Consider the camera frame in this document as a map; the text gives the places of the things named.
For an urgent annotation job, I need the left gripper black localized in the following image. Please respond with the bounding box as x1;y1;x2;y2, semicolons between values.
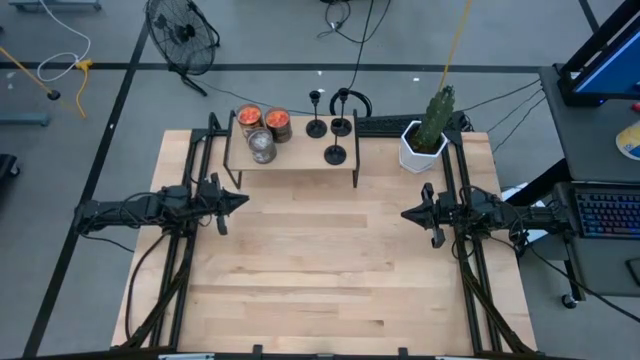
197;172;250;236

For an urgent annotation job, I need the black chair base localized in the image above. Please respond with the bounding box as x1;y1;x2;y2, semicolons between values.
0;153;21;182

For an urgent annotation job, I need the dark grey lower desk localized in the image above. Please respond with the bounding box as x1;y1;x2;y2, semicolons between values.
552;180;640;299

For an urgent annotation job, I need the black floor fan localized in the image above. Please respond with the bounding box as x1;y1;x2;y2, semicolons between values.
144;0;222;98

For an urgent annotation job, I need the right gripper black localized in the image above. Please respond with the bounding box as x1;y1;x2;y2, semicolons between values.
401;182;456;249

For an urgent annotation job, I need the yellow blue white disc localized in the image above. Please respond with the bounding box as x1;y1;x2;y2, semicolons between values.
614;119;640;162

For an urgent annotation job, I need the yellow cord with black end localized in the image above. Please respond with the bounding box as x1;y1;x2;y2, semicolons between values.
0;45;62;102

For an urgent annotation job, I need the backlit computer keyboard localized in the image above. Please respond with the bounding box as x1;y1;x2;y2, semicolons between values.
574;188;640;240

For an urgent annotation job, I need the wooden shelf with black legs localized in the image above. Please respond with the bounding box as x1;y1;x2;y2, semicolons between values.
222;110;362;190

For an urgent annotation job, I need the orange candle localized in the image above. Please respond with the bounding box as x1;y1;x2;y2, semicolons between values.
263;106;294;145
235;103;265;139

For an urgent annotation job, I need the grey metal floor foot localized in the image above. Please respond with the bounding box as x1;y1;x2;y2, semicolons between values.
7;0;104;12
0;112;51;127

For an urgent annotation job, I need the yellow floor cable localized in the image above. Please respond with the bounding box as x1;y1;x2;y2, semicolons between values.
73;58;95;120

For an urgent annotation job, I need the white floor cable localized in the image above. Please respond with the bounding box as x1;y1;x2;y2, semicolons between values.
36;0;92;84

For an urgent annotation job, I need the computer monitor with black frame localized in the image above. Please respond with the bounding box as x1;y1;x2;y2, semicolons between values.
556;0;640;108

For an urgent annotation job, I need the yellow hanging cord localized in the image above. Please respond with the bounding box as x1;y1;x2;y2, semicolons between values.
438;0;474;92

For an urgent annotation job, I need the black table edge rail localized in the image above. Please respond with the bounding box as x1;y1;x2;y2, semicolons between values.
29;349;566;360

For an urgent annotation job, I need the black coiled hanging cable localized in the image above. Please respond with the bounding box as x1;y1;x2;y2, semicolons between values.
328;0;376;119

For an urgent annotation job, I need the black candlestick holder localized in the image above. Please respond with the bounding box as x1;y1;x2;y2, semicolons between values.
330;87;354;138
305;89;329;140
323;117;348;167

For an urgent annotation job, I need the green cactus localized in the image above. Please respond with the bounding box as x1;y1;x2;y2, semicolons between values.
417;84;457;154

